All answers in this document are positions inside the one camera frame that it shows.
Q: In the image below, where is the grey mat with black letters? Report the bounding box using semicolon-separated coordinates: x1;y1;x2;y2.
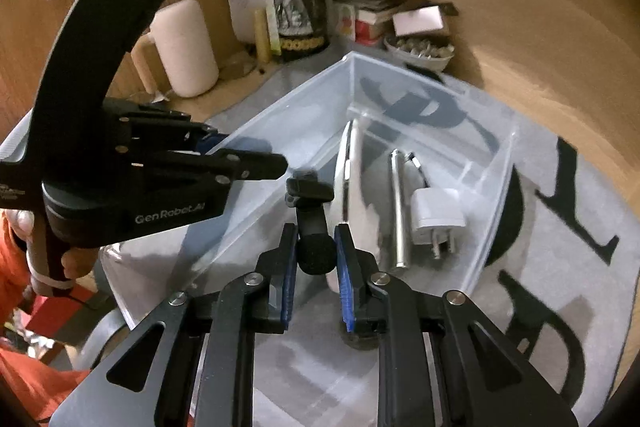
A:
205;57;640;427

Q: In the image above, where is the small white box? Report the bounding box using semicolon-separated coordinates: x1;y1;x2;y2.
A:
392;6;446;36

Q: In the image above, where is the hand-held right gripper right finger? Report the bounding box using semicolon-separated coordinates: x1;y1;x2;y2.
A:
334;223;581;427

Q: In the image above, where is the silver folding multi-tool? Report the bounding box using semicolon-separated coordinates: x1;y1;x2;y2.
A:
389;148;433;269

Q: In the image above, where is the white bowl of small pieces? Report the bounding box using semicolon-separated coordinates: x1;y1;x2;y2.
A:
384;34;456;72

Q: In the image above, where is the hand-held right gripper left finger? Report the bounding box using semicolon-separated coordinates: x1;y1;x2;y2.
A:
47;223;301;427

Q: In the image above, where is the person's left hand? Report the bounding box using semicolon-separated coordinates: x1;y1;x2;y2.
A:
9;208;99;295

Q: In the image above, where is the yellow candle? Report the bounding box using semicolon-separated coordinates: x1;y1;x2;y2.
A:
252;8;273;62

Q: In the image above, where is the white plug adapter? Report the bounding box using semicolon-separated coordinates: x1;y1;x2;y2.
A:
410;188;463;260

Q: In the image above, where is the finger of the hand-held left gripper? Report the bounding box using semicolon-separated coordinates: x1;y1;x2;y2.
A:
120;104;228;155
130;149;289;188

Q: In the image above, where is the white can opener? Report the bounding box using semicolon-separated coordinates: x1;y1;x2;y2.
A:
327;119;386;350

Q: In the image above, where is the person's orange clothing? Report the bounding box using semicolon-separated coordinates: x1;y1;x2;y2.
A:
0;347;93;427

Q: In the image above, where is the clear plastic storage bin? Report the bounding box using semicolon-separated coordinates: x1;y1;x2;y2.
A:
99;51;521;427

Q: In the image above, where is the black clip microphone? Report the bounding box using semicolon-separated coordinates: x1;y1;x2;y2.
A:
284;172;337;277

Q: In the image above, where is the pink mug with handle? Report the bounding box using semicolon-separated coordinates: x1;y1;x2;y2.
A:
131;0;220;98

